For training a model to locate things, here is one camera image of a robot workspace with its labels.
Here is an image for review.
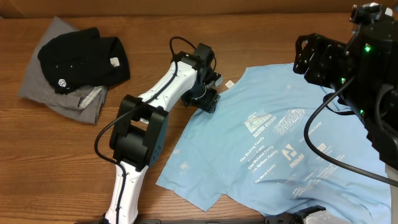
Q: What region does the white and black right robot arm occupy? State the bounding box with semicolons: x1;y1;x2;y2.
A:
293;2;397;186

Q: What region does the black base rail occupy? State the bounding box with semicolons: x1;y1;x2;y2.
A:
74;205;327;224

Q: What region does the grey folded garment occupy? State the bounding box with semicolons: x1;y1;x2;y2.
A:
18;17;108;124

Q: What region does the light blue printed t-shirt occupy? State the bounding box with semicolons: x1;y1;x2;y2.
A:
157;64;391;223

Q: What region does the black folded garment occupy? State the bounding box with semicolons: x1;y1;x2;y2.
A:
38;27;130;95

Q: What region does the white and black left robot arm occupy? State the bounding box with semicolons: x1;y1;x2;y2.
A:
100;44;222;223

